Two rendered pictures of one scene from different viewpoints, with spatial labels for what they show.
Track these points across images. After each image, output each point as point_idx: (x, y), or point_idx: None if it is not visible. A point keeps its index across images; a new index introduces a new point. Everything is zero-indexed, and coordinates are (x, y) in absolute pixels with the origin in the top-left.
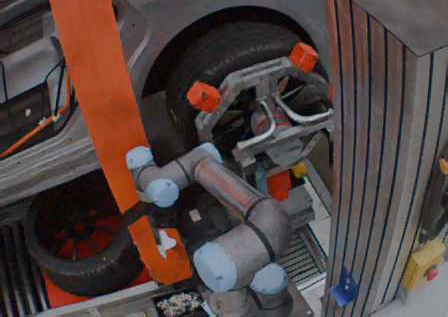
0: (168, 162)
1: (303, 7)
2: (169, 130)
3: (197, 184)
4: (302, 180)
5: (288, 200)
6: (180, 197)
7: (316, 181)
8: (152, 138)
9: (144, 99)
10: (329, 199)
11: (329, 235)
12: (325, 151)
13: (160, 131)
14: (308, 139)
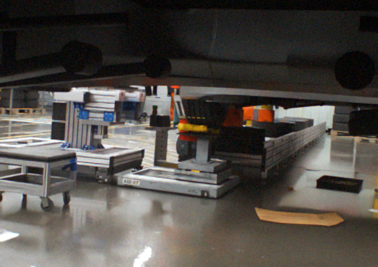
0: (282, 192)
1: None
2: (310, 197)
3: (253, 190)
4: (178, 132)
5: (189, 162)
6: (251, 188)
7: (196, 185)
8: (310, 195)
9: (356, 202)
10: (178, 183)
11: (157, 179)
12: (219, 203)
13: (313, 197)
14: (179, 104)
